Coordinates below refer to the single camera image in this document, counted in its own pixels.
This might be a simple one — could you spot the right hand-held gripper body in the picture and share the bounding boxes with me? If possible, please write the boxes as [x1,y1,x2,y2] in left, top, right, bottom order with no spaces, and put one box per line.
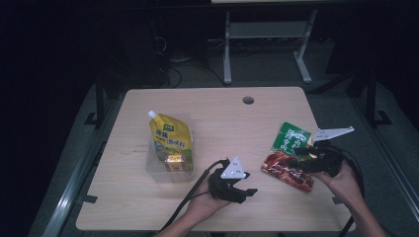
[307,125,356,178]

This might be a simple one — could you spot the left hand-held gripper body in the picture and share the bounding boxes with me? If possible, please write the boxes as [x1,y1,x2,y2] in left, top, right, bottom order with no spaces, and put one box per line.
[208,156,251,204]

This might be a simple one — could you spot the green and red food packet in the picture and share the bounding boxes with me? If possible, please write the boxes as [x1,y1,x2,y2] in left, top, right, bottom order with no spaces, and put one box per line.
[261,121,314,194]

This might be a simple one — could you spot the yellow spout pouch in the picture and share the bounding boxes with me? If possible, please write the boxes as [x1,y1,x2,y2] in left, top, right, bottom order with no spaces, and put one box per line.
[146,110,195,173]

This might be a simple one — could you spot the clear plastic container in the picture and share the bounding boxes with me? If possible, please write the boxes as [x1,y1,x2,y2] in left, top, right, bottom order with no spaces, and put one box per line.
[145,113,197,184]

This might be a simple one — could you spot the person's left hand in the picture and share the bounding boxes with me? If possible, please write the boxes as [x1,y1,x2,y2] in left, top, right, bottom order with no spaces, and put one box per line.
[185,179,232,225]

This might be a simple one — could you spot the person's right hand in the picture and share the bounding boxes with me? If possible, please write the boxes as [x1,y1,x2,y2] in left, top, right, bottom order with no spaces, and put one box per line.
[312,160,363,206]

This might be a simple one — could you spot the black metal stand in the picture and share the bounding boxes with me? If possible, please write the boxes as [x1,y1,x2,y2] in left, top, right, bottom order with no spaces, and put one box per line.
[84,73,107,128]
[365,67,393,128]

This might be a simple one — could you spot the white metal stand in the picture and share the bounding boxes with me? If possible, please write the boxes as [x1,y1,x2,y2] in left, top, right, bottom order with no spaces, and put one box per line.
[222,9,319,85]

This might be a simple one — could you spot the left hand-held gripper black cable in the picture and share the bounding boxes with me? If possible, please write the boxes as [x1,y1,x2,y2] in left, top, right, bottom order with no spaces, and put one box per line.
[157,158,231,235]

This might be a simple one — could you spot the hand-held gripper black cable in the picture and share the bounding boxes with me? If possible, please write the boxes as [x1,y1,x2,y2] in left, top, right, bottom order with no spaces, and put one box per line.
[337,146,367,237]
[157,158,231,235]

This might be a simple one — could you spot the right hand-held gripper black cable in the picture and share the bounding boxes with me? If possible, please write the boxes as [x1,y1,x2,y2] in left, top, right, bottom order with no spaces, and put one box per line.
[337,146,367,237]

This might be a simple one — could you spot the aluminium rail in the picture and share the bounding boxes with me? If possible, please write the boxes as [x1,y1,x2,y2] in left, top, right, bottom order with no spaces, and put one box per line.
[350,98,419,213]
[42,93,127,237]

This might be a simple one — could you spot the black floor cables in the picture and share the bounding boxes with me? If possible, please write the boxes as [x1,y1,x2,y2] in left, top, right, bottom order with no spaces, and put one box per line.
[152,35,228,89]

